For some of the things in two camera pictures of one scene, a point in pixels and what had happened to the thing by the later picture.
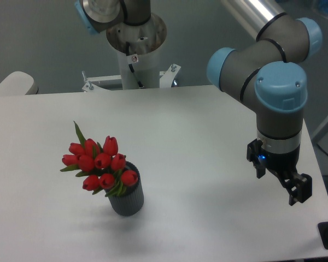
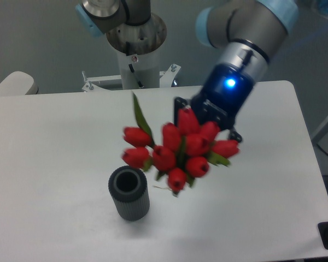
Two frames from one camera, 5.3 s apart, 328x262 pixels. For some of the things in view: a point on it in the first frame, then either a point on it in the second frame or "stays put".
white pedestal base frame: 166,82 stays put
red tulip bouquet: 101,167 to 177,154
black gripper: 281,157 to 226,90
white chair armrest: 17,83 stays put
